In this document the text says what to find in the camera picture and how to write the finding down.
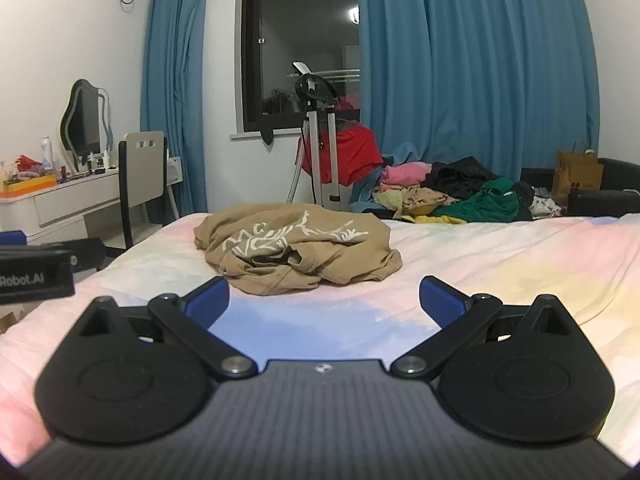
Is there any white patterned cloth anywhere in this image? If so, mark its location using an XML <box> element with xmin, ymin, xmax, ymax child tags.
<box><xmin>530</xmin><ymin>195</ymin><xmax>568</xmax><ymax>218</ymax></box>

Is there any yellow garment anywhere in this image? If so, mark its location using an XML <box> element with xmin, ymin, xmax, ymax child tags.
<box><xmin>400</xmin><ymin>214</ymin><xmax>468</xmax><ymax>225</ymax></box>

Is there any tan printed t-shirt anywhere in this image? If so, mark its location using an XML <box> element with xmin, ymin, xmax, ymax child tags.
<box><xmin>194</xmin><ymin>202</ymin><xmax>403</xmax><ymax>296</ymax></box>

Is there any pastel bedsheet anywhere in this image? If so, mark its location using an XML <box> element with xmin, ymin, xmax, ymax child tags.
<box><xmin>0</xmin><ymin>212</ymin><xmax>640</xmax><ymax>461</ymax></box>

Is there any white dressing table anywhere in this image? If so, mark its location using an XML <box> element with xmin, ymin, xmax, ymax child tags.
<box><xmin>0</xmin><ymin>157</ymin><xmax>181</xmax><ymax>243</ymax></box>

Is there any green garment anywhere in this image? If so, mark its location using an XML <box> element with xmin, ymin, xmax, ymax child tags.
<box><xmin>432</xmin><ymin>177</ymin><xmax>523</xmax><ymax>223</ymax></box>

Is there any beige garment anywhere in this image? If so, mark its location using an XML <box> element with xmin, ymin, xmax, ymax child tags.
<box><xmin>375</xmin><ymin>187</ymin><xmax>461</xmax><ymax>212</ymax></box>

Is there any black sofa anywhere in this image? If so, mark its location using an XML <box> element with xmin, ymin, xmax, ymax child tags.
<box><xmin>520</xmin><ymin>157</ymin><xmax>640</xmax><ymax>218</ymax></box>

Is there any white chair black frame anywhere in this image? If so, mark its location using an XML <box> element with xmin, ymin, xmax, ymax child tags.
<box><xmin>117</xmin><ymin>131</ymin><xmax>179</xmax><ymax>251</ymax></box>

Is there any black garment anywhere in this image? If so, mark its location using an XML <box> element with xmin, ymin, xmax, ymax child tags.
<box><xmin>425</xmin><ymin>156</ymin><xmax>501</xmax><ymax>201</ymax></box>

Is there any pink garment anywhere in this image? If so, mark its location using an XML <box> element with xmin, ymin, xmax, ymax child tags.
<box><xmin>381</xmin><ymin>162</ymin><xmax>433</xmax><ymax>193</ymax></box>

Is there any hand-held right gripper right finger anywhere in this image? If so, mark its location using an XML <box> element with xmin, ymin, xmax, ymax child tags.
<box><xmin>390</xmin><ymin>276</ymin><xmax>573</xmax><ymax>380</ymax></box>

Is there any wavy framed mirror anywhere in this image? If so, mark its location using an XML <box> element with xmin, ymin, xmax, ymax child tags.
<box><xmin>60</xmin><ymin>79</ymin><xmax>115</xmax><ymax>171</ymax></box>

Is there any narrow blue curtain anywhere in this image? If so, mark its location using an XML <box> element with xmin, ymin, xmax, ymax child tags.
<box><xmin>140</xmin><ymin>0</ymin><xmax>211</xmax><ymax>221</ymax></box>

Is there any dark framed window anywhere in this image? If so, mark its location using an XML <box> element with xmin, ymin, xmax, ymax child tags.
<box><xmin>241</xmin><ymin>0</ymin><xmax>363</xmax><ymax>136</ymax></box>

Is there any orange box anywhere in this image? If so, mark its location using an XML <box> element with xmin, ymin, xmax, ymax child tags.
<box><xmin>0</xmin><ymin>174</ymin><xmax>58</xmax><ymax>199</ymax></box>

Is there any garment steamer stand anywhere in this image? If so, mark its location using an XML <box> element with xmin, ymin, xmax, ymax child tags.
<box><xmin>287</xmin><ymin>61</ymin><xmax>347</xmax><ymax>211</ymax></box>

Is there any red garment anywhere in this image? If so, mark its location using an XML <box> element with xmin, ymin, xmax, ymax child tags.
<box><xmin>299</xmin><ymin>120</ymin><xmax>385</xmax><ymax>185</ymax></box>

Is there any brown paper bag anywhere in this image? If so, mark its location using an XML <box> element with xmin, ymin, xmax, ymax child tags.
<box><xmin>551</xmin><ymin>140</ymin><xmax>605</xmax><ymax>206</ymax></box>

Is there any wide blue curtain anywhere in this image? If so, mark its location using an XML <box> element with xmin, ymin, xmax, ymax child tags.
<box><xmin>352</xmin><ymin>0</ymin><xmax>601</xmax><ymax>181</ymax></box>

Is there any teal cloth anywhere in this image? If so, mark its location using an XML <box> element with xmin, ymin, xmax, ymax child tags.
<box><xmin>350</xmin><ymin>142</ymin><xmax>426</xmax><ymax>213</ymax></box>

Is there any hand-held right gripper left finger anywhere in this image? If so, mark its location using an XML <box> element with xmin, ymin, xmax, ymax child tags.
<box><xmin>75</xmin><ymin>276</ymin><xmax>257</xmax><ymax>381</ymax></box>

